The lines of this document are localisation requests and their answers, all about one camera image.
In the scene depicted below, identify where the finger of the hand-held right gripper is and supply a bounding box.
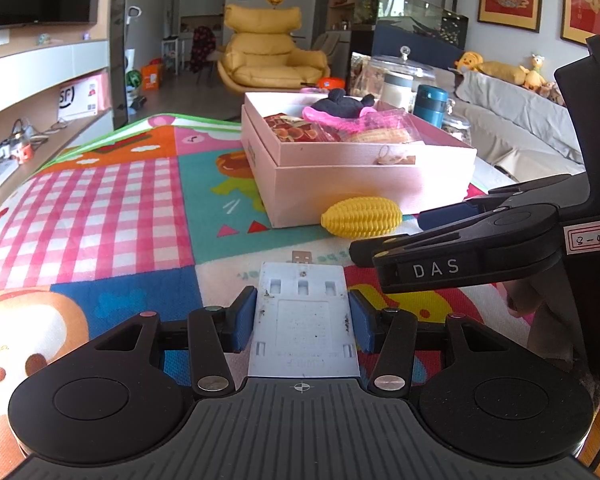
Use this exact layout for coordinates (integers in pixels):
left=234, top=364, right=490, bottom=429
left=350, top=203, right=567, bottom=295
left=420, top=174, right=588, bottom=231

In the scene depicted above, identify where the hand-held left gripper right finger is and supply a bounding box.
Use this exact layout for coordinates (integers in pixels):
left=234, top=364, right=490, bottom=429
left=347, top=290, right=516, bottom=401

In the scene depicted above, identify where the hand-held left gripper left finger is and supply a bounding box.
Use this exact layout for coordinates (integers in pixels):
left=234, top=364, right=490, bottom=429
left=82, top=285, right=259, bottom=401

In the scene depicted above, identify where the white usb device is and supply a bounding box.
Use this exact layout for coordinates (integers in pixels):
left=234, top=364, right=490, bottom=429
left=247, top=249, right=361, bottom=380

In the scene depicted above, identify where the yellow corn toy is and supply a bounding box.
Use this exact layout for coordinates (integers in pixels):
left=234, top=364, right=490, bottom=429
left=321, top=197, right=404, bottom=238

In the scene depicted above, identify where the bread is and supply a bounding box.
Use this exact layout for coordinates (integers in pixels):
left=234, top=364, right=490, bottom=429
left=340, top=110, right=427, bottom=145

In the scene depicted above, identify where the pink cardboard box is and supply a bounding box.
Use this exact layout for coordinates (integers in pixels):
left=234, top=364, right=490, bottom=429
left=241, top=91, right=479, bottom=230

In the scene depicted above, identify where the pink toy strainer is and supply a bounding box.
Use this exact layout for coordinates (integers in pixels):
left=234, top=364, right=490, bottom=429
left=302, top=105, right=377, bottom=134

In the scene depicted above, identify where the red patterned packet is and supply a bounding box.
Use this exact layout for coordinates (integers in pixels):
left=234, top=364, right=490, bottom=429
left=263, top=114, right=327, bottom=145

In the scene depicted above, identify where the person's right hand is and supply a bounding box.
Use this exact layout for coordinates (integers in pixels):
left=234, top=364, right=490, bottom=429
left=500, top=271, right=589, bottom=373

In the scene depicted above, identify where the brown plush toy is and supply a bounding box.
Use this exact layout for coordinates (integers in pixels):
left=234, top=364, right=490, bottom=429
left=540, top=80, right=566, bottom=106

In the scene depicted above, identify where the grey covered sofa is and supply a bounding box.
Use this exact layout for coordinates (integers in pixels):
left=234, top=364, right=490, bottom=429
left=435, top=67, right=589, bottom=184

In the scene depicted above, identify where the glass jar of seeds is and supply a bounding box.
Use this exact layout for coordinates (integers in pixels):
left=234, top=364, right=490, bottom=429
left=442, top=97, right=474, bottom=144

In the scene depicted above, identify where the yellow duck plush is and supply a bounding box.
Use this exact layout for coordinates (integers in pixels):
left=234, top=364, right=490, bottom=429
left=455, top=51, right=484, bottom=74
left=522, top=52, right=549, bottom=91

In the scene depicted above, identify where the teal thermos bottle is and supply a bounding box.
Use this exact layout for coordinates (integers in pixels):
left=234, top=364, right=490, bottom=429
left=412, top=85, right=449, bottom=126

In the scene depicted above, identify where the yellow plush pillow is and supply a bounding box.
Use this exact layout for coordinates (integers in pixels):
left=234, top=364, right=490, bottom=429
left=480, top=60, right=529, bottom=86

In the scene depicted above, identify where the white thermos bottle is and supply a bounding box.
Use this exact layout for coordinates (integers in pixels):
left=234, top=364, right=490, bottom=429
left=382, top=72, right=414, bottom=114

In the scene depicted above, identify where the black plush toy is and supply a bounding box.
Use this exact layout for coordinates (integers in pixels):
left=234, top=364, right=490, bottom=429
left=312, top=87, right=379, bottom=114

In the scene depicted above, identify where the glass dome cover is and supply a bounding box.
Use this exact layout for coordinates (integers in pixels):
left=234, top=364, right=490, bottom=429
left=350, top=46, right=436, bottom=111

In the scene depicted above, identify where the colourful play mat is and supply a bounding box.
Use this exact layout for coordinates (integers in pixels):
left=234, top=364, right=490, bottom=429
left=0, top=112, right=600, bottom=461

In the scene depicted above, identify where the fish tank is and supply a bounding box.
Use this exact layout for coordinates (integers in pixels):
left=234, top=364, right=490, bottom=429
left=350, top=0, right=469, bottom=56

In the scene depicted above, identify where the beige chair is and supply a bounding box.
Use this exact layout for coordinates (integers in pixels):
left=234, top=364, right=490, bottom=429
left=310, top=30, right=354, bottom=69

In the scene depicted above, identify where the yellow armchair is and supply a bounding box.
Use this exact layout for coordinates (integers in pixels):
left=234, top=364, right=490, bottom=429
left=216, top=4, right=331, bottom=91

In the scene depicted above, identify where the orange paper bag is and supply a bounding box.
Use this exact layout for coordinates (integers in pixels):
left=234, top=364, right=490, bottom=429
left=141, top=62, right=164, bottom=92

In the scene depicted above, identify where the polka dot cloth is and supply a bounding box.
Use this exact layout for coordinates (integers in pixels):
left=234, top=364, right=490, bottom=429
left=189, top=26, right=217, bottom=75

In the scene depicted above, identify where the white pink courier box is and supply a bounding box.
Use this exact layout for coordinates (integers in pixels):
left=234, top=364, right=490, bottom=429
left=57, top=74, right=104, bottom=122

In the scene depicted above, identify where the white stool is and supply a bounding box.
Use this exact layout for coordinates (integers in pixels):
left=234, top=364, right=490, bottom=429
left=161, top=36, right=181, bottom=76

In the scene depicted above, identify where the dark tall cabinet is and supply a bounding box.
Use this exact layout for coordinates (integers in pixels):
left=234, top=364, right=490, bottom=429
left=109, top=0, right=131, bottom=132

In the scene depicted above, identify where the white wooden television cabinet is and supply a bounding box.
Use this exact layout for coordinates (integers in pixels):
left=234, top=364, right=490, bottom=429
left=0, top=25, right=114, bottom=202

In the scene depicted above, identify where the power strip with cables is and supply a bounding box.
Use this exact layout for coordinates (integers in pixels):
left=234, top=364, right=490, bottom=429
left=0, top=117, right=62, bottom=161

